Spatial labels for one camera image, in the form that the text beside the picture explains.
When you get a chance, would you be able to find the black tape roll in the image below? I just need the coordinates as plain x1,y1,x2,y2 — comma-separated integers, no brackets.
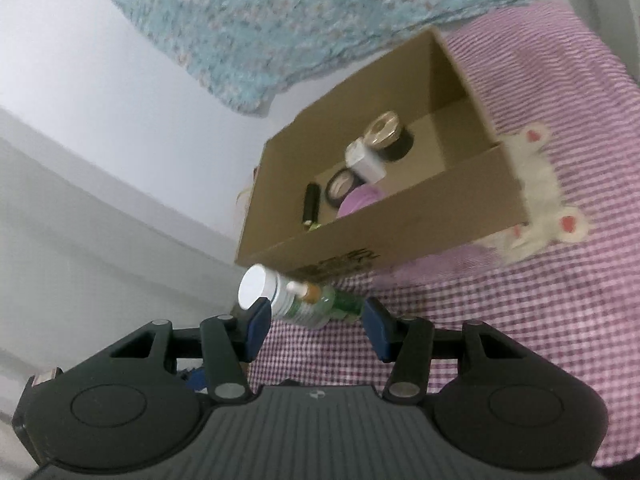
326,169,366,209

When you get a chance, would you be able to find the teal floral wall cloth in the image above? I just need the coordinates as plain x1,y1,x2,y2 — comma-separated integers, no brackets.
77,0,551,118

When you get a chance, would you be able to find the gold lidded cosmetic jar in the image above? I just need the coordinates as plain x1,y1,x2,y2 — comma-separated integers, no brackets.
362,111,416,163

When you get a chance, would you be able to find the brown cardboard box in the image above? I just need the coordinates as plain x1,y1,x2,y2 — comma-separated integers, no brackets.
235,25,531,281

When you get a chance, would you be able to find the white wall charger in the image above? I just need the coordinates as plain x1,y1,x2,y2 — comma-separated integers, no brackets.
345,140,387,184

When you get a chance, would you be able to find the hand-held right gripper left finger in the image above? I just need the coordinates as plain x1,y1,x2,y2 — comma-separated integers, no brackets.
107,297,273,405

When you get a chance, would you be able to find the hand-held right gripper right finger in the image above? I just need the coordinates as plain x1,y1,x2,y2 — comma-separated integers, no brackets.
362,297,533,403

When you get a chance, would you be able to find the purple checkered tablecloth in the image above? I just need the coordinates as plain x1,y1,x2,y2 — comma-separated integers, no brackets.
247,0,640,468

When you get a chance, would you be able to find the white water dispenser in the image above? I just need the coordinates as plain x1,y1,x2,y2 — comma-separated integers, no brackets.
575,0,640,78

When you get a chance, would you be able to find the purple plastic lid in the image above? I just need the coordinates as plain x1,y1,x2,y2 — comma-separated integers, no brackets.
336,186,385,219

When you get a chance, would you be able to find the black cosmetic tube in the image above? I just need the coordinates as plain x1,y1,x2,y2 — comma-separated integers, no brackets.
301,182,321,226

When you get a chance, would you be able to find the green dropper bottle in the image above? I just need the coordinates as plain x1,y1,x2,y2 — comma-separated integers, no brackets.
286,280,366,323

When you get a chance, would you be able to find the white capped supplement bottle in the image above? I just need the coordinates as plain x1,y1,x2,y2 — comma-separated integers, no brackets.
237,263,332,331

